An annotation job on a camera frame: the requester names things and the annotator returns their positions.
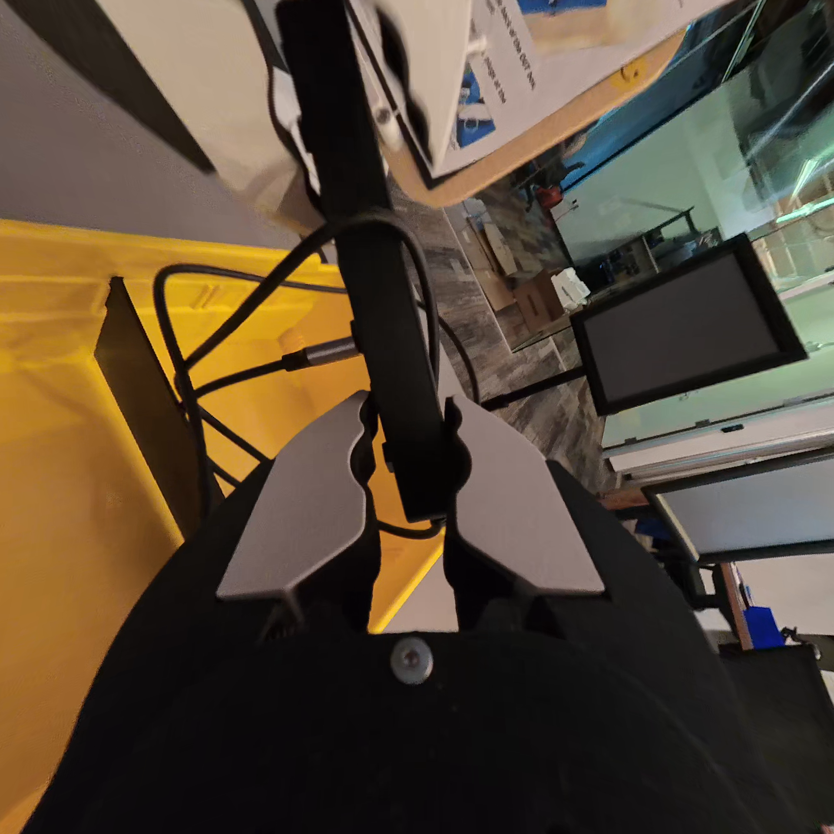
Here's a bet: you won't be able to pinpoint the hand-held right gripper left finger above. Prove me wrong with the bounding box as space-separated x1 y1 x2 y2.
216 391 384 632

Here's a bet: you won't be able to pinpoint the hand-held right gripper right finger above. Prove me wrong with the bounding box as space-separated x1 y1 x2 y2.
443 394 606 632

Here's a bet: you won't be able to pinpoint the black usb cable metal plugs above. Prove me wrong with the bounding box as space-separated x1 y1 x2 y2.
153 261 362 516

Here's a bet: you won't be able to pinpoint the long black usb hub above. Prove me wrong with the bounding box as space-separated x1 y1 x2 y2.
277 0 471 525

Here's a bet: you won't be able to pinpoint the yellow plastic bin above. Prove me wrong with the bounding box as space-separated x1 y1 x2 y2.
0 218 450 834

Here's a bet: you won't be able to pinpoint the thick black hub cable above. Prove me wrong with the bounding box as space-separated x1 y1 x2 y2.
172 212 483 542

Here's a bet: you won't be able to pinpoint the black monitor stand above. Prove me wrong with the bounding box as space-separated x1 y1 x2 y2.
485 368 587 413

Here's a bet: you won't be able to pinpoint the small white box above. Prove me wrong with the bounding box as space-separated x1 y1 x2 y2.
550 266 592 308

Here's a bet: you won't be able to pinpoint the black flat monitor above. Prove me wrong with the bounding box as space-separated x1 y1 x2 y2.
570 232 809 418

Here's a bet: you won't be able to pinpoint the wooden document board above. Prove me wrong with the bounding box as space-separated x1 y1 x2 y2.
384 0 766 209

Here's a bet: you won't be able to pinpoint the white document stand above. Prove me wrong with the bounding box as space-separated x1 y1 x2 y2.
98 0 418 232

